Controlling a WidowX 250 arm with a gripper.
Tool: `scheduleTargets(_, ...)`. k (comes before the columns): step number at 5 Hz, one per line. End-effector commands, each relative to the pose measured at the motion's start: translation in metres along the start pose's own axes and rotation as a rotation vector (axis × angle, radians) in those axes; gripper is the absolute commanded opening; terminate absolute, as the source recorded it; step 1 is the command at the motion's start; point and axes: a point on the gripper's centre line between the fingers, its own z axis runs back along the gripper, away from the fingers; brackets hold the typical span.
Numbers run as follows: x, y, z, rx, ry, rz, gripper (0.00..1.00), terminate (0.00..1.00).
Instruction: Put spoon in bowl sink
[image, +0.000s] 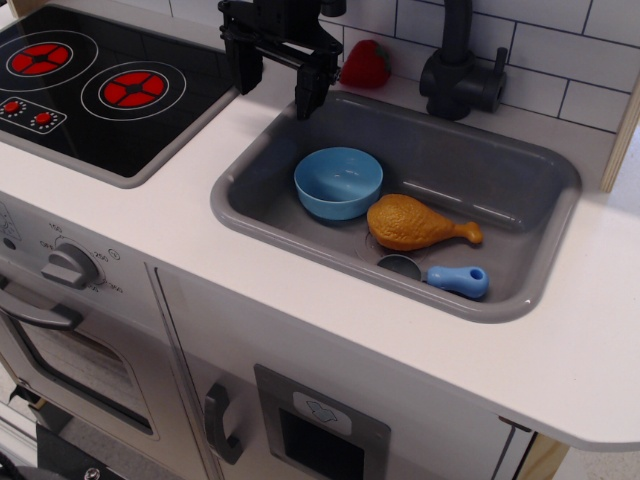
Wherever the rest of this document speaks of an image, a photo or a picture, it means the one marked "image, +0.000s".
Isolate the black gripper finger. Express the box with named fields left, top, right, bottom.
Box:
left=295, top=54, right=340, bottom=120
left=225, top=40, right=263, bottom=95

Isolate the grey oven door handle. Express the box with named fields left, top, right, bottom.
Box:
left=1, top=276, right=84, bottom=331

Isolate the orange toy chicken drumstick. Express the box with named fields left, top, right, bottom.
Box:
left=366, top=194, right=484, bottom=252

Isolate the black cable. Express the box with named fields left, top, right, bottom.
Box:
left=0, top=449, right=26, bottom=480

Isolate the dark grey toy faucet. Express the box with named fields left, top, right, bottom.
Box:
left=419, top=1, right=508, bottom=121

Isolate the toy oven door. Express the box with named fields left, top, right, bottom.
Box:
left=1, top=278, right=207, bottom=479

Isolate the red toy strawberry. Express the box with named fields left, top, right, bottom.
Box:
left=339, top=39, right=391, bottom=89

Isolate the grey oven dial knob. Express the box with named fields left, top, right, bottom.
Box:
left=41, top=243, right=100, bottom=290

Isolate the black toy stove top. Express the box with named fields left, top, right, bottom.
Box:
left=1, top=5, right=236, bottom=189

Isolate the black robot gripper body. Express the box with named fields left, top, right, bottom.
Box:
left=218, top=0, right=344, bottom=66

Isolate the grey spoon with blue handle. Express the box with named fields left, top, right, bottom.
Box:
left=377, top=254, right=490, bottom=299

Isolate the grey plastic sink basin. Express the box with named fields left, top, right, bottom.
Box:
left=211, top=92, right=581, bottom=323

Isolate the light blue plastic bowl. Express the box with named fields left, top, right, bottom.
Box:
left=294, top=147, right=384, bottom=221

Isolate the white cabinet door with dispenser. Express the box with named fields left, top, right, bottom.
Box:
left=155, top=268, right=534, bottom=479

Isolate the grey cabinet door handle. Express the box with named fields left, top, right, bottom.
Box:
left=204, top=383, right=243, bottom=465

